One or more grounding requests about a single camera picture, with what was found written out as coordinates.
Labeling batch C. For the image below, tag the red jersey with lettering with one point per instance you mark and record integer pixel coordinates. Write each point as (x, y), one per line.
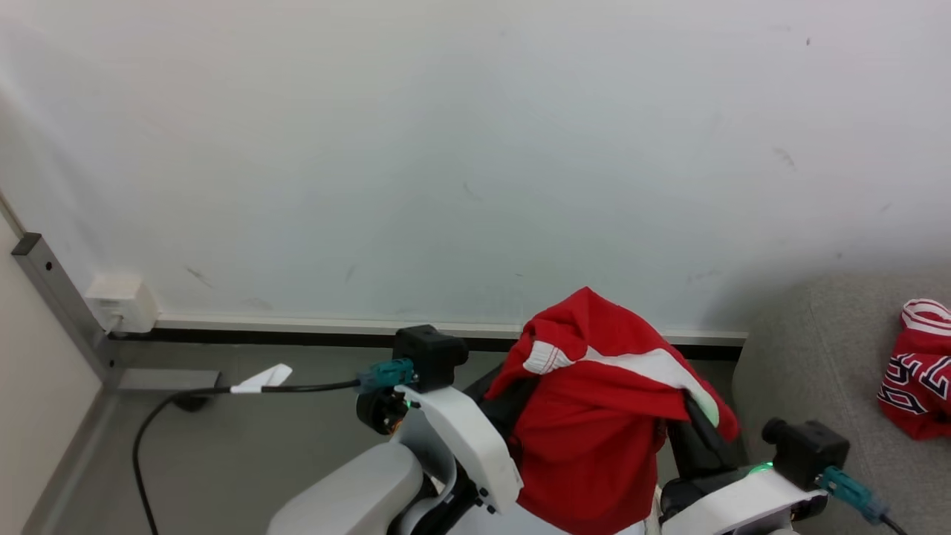
(917, 371)

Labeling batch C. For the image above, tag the grey fabric sofa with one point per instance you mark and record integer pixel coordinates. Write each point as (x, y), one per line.
(825, 364)

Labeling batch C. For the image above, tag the white and black baseboard strip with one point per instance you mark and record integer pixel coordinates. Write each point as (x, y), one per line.
(297, 331)

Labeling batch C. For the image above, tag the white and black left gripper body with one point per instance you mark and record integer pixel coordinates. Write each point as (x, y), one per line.
(464, 431)

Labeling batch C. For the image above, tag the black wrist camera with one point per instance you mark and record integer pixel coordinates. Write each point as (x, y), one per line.
(431, 355)
(806, 449)

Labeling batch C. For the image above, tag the beige partition panel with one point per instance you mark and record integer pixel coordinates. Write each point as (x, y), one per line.
(37, 386)

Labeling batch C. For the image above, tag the white wall socket box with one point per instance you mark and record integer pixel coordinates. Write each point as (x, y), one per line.
(122, 303)

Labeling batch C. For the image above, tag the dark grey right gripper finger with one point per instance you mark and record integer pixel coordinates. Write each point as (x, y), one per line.
(695, 446)

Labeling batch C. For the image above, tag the black round frame foot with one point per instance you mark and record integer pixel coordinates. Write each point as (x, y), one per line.
(191, 401)

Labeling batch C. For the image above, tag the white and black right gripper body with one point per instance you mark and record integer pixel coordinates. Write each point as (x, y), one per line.
(743, 501)

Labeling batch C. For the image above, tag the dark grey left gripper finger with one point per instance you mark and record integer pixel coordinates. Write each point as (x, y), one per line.
(498, 405)

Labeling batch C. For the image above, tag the red garment with white stripe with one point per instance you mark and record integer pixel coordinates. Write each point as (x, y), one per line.
(587, 431)

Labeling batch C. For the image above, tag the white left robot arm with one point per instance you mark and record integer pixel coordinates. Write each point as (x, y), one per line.
(349, 490)

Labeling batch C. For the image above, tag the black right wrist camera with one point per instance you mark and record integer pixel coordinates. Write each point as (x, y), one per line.
(806, 449)

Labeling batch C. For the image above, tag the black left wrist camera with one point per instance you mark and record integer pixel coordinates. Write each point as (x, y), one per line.
(431, 355)

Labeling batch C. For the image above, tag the grey metal frame post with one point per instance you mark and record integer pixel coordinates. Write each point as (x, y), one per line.
(63, 301)

